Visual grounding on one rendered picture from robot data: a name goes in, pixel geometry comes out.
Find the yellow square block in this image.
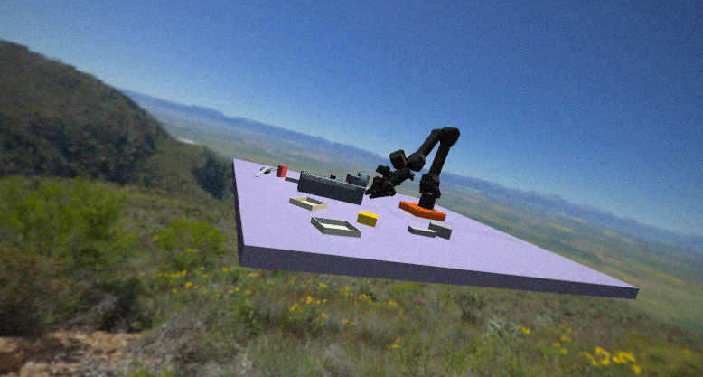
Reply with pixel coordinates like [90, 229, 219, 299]
[356, 211, 378, 228]

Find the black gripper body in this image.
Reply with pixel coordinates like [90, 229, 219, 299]
[373, 171, 402, 197]

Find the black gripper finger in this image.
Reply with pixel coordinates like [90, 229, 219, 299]
[369, 184, 389, 199]
[365, 180, 379, 195]

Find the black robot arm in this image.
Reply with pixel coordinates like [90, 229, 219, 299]
[376, 127, 460, 211]

